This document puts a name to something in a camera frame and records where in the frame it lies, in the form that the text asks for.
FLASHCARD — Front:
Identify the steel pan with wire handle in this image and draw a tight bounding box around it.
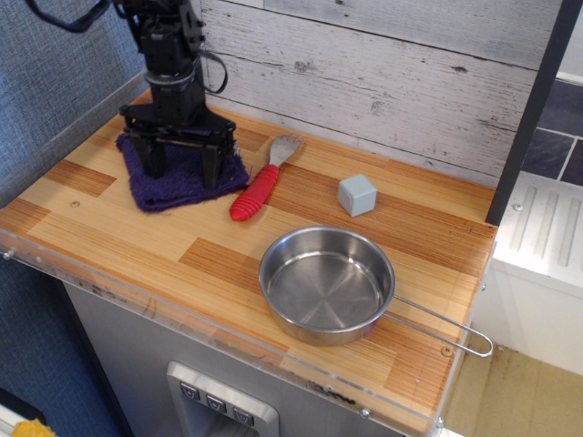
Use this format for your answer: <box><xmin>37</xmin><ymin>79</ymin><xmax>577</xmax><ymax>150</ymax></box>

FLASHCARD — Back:
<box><xmin>258</xmin><ymin>225</ymin><xmax>494</xmax><ymax>358</ymax></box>

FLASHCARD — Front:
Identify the white grooved sink drainboard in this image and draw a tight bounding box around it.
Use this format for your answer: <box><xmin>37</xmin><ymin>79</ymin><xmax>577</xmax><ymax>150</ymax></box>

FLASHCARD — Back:
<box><xmin>493</xmin><ymin>172</ymin><xmax>582</xmax><ymax>299</ymax></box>

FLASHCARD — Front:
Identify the yellow object bottom left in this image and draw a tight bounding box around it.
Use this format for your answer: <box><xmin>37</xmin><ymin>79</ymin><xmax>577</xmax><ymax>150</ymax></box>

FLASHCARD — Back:
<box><xmin>10</xmin><ymin>420</ymin><xmax>56</xmax><ymax>437</ymax></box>

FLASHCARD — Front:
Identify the black right post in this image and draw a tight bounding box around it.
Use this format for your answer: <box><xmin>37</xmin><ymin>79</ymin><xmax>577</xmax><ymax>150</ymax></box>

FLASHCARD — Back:
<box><xmin>486</xmin><ymin>0</ymin><xmax>582</xmax><ymax>226</ymax></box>

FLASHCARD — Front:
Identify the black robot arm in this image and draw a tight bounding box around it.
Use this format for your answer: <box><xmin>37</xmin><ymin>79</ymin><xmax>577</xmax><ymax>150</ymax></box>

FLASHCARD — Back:
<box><xmin>114</xmin><ymin>1</ymin><xmax>236</xmax><ymax>189</ymax></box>

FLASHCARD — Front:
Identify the purple cloth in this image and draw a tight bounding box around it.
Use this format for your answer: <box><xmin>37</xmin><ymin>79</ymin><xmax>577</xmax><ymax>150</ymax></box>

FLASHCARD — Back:
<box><xmin>117</xmin><ymin>134</ymin><xmax>250</xmax><ymax>212</ymax></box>

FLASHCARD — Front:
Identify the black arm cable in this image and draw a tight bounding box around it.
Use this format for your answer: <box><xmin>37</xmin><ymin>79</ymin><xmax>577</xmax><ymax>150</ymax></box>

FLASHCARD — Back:
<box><xmin>25</xmin><ymin>0</ymin><xmax>229</xmax><ymax>96</ymax></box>

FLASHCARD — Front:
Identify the grey cube block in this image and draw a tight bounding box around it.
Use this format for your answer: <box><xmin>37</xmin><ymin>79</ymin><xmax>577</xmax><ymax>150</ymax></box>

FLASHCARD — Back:
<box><xmin>337</xmin><ymin>174</ymin><xmax>377</xmax><ymax>218</ymax></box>

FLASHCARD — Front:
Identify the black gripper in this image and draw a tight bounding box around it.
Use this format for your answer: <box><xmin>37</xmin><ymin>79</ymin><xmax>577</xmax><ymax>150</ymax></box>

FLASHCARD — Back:
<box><xmin>120</xmin><ymin>79</ymin><xmax>235</xmax><ymax>189</ymax></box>

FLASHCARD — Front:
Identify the red handled metal fork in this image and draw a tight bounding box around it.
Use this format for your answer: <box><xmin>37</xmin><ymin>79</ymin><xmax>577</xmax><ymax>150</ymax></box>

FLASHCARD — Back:
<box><xmin>230</xmin><ymin>133</ymin><xmax>304</xmax><ymax>222</ymax></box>

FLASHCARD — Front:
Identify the silver dispenser button panel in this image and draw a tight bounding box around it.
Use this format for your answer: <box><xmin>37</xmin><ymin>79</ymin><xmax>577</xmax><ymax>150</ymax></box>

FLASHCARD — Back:
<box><xmin>167</xmin><ymin>361</ymin><xmax>280</xmax><ymax>436</ymax></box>

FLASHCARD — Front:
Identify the clear acrylic table edge guard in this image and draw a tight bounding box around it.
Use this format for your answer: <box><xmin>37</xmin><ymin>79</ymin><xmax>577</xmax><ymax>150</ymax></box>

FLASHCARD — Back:
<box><xmin>0</xmin><ymin>227</ymin><xmax>500</xmax><ymax>432</ymax></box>

